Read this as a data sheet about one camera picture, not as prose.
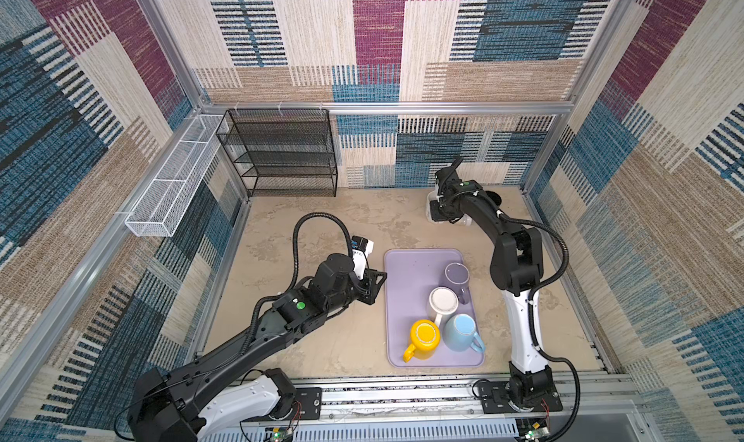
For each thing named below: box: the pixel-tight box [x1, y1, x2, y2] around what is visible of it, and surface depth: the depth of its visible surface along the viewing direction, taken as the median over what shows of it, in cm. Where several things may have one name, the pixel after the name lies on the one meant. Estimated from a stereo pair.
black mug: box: [485, 189, 502, 207], surface depth 107 cm
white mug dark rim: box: [428, 284, 460, 329], surface depth 85 cm
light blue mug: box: [441, 313, 486, 353], surface depth 78 cm
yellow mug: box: [403, 318, 441, 363], surface depth 76 cm
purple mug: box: [443, 262, 470, 305], surface depth 88 cm
